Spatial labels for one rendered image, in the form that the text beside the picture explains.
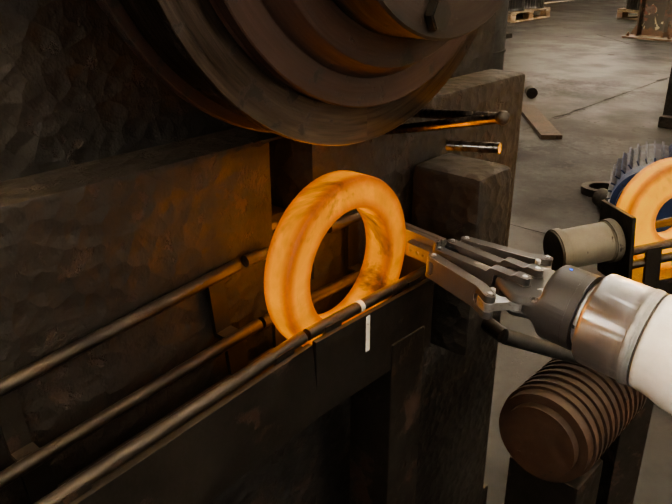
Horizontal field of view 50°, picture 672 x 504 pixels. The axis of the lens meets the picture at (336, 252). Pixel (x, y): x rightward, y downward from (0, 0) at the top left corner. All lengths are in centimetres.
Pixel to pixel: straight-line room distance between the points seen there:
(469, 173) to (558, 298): 23
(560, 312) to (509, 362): 135
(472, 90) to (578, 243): 24
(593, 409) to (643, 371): 31
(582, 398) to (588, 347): 29
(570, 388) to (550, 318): 28
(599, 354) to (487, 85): 46
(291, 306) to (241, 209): 11
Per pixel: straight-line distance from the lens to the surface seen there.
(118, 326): 63
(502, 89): 105
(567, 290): 69
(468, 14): 61
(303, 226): 64
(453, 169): 86
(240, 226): 70
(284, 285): 65
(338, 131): 63
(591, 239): 100
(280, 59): 54
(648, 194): 103
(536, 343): 93
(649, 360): 66
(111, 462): 58
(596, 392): 98
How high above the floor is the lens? 105
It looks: 23 degrees down
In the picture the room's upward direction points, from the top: straight up
